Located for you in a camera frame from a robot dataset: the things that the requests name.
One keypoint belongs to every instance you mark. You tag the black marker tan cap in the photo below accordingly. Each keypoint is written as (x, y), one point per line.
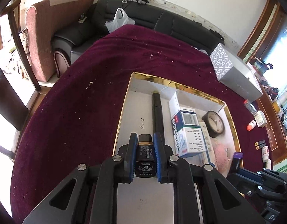
(261, 147)
(261, 143)

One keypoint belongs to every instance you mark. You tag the white plastic bag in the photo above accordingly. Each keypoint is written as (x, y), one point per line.
(120, 18)

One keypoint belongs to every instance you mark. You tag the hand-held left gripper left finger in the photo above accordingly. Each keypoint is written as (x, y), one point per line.
(133, 158)

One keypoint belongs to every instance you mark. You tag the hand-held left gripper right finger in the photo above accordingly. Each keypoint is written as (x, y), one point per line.
(160, 158)

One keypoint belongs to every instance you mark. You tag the floral cushion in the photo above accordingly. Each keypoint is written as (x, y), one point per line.
(22, 37)

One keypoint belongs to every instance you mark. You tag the white carton pink lines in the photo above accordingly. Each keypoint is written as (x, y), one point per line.
(268, 164)

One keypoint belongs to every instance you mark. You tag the wooden cabinet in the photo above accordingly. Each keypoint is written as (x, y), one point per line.
(272, 130)

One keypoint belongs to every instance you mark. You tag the black gold lipstick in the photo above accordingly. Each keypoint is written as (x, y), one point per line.
(144, 158)

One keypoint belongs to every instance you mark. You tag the black marker purple cap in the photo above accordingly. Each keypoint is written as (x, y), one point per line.
(236, 159)

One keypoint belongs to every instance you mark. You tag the black bag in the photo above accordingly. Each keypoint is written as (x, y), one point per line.
(216, 35)

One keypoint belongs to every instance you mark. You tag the black leather sofa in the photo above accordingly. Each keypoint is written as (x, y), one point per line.
(157, 16)

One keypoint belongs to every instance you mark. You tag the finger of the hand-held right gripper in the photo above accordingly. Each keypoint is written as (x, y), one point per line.
(250, 174)
(250, 187)

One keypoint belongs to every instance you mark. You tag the white bottle orange cap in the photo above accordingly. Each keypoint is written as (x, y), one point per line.
(252, 124)

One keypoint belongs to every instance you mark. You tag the white pill bottle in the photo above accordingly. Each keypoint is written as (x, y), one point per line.
(265, 152)

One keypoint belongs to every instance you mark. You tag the dark wooden chair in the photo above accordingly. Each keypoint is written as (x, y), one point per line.
(6, 93)

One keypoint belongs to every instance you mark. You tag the pale green jar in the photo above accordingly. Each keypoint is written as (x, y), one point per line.
(283, 96)

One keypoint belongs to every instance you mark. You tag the yellow box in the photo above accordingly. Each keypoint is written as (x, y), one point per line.
(276, 108)

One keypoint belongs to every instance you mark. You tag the blue green medicine box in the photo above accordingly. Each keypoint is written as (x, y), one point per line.
(187, 140)

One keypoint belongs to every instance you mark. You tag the purple grey small carton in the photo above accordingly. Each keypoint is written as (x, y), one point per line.
(250, 108)

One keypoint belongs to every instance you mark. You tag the gold-rimmed white box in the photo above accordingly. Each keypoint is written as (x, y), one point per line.
(138, 102)

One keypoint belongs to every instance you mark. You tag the red fabric armchair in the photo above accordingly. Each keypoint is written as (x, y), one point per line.
(52, 28)

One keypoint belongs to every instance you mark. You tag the grey shoe box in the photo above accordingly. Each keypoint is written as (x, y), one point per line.
(239, 79)

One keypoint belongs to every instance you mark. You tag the long white blue carton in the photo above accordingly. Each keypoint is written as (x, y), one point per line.
(208, 149)

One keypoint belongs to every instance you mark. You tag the red pot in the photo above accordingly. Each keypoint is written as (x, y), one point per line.
(271, 90)

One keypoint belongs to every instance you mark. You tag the black marker olive cap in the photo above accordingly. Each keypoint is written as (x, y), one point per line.
(157, 114)

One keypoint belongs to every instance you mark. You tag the brown tape roll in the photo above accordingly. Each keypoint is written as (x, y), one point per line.
(212, 134)

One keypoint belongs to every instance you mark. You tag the red black box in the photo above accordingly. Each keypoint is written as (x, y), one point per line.
(268, 66)

